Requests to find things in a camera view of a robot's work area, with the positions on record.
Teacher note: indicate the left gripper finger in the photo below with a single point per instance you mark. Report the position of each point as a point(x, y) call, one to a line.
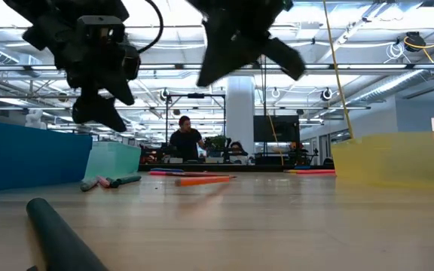
point(96, 111)
point(119, 86)

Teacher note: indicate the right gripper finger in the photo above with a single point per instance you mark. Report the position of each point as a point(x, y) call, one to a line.
point(224, 52)
point(283, 56)

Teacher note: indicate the short dark pen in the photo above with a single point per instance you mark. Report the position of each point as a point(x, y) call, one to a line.
point(112, 183)

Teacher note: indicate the grey marker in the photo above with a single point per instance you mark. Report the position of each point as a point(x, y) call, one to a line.
point(88, 185)

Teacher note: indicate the orange pencil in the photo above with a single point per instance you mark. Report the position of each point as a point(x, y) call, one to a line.
point(202, 181)

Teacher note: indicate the thick black pen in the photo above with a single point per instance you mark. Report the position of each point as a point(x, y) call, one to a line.
point(58, 237)

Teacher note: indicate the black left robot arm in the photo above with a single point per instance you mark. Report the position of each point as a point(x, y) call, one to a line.
point(70, 7)

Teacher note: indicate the black background robot arm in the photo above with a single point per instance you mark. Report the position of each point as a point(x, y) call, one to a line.
point(217, 143)

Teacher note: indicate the teal plastic bin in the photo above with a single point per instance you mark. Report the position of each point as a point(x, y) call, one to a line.
point(113, 160)

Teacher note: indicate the long ceiling light bar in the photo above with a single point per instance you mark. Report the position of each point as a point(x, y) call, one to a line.
point(172, 66)

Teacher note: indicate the white pillar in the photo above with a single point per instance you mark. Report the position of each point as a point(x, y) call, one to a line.
point(239, 109)

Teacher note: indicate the white figure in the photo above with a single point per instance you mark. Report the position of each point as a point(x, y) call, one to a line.
point(34, 120)

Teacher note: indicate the black monitor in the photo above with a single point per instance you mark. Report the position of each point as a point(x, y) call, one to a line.
point(277, 130)

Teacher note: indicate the blue plastic bin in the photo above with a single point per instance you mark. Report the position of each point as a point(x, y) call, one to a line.
point(28, 158)

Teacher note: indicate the person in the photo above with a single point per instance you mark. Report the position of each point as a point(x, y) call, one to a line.
point(236, 146)
point(185, 143)

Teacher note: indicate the blue pen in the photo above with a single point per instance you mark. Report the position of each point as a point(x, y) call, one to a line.
point(166, 169)

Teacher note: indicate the dark background equipment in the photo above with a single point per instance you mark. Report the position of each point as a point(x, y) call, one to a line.
point(300, 154)

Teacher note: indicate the blue-capped black pen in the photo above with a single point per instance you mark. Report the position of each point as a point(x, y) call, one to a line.
point(303, 167)

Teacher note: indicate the yellow pencil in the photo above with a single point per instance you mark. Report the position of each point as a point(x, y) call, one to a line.
point(290, 171)

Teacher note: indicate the brown pencil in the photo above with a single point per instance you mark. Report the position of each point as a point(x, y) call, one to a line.
point(227, 175)

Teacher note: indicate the yellow plastic bin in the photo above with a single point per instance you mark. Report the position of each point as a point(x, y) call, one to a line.
point(398, 158)

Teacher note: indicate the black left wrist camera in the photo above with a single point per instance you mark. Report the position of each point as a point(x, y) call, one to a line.
point(100, 29)

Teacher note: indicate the black gantry frame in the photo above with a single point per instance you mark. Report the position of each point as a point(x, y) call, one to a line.
point(196, 95)

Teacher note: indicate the black table frame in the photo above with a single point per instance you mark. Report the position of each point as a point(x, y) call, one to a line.
point(269, 168)

